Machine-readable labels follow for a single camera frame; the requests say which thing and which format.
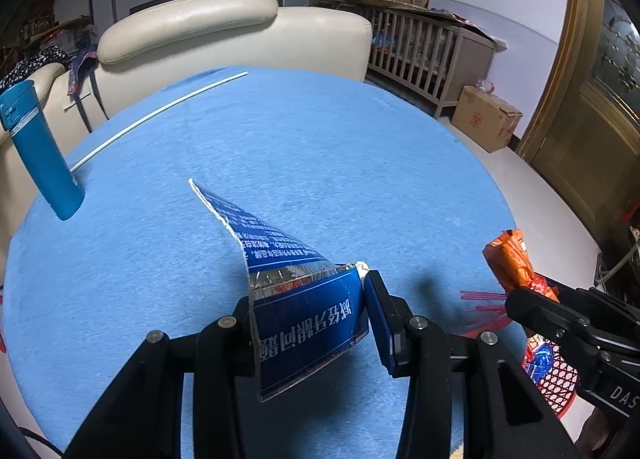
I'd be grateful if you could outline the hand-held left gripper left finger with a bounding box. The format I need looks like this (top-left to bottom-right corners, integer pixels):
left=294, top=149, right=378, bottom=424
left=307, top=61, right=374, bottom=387
left=65, top=296, right=261, bottom=459

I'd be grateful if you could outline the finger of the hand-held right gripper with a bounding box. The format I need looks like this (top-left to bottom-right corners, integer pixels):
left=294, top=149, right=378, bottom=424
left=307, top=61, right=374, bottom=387
left=547, top=283, right=640, bottom=335
left=506, top=287, right=601, bottom=385

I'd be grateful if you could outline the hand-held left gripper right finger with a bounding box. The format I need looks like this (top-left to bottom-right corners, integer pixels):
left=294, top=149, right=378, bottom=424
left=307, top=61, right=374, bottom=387
left=362, top=271, right=583, bottom=459

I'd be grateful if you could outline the blue plastic wrapper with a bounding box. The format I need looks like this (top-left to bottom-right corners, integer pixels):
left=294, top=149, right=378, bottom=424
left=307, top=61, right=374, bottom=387
left=525, top=341, right=555, bottom=382

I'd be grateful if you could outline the red plastic mesh basket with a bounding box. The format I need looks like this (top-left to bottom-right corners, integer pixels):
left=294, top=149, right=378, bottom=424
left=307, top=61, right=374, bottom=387
left=520, top=334, right=583, bottom=420

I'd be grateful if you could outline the orange plastic wrapper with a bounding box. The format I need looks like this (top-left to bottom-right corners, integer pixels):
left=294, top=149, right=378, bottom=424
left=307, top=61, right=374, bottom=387
left=460, top=229, right=561, bottom=330

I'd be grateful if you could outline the blue snack packet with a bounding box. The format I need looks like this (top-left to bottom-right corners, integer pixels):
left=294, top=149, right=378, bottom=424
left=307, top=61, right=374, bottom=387
left=189, top=178, right=371, bottom=402

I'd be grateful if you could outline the blue tablecloth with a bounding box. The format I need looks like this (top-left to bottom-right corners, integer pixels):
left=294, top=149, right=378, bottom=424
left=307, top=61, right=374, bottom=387
left=0, top=66, right=531, bottom=459

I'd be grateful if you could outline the wooden door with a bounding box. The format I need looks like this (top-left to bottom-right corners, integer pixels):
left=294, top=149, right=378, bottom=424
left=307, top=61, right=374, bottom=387
left=517, top=0, right=640, bottom=260

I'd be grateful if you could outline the brown cardboard box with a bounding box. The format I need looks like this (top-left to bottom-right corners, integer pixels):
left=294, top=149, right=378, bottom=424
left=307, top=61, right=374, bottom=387
left=451, top=85, right=523, bottom=154

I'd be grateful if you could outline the thin white stick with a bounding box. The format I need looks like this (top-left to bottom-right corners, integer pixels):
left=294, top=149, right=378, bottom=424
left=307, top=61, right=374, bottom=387
left=69, top=71, right=249, bottom=172

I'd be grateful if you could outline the blue cylindrical bottle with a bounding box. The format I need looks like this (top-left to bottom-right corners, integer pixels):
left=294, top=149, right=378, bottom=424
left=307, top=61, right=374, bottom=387
left=0, top=80, right=85, bottom=220

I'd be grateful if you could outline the wooden baby crib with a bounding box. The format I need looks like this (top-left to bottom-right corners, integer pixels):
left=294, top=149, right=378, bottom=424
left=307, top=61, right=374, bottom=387
left=342, top=0, right=496, bottom=120

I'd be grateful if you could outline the cream leather sofa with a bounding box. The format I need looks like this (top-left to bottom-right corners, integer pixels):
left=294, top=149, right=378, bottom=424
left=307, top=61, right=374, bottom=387
left=0, top=0, right=373, bottom=180

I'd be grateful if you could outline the dark dotted cloth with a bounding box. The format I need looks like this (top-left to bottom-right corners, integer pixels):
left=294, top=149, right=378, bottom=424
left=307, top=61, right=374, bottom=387
left=0, top=46, right=76, bottom=94

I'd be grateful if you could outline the black cable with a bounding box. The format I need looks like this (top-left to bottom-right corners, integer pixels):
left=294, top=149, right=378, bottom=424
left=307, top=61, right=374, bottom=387
left=15, top=426, right=61, bottom=455

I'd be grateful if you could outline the patterned bag with strap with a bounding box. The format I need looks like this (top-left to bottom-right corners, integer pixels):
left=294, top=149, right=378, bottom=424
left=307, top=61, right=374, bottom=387
left=65, top=46, right=111, bottom=134

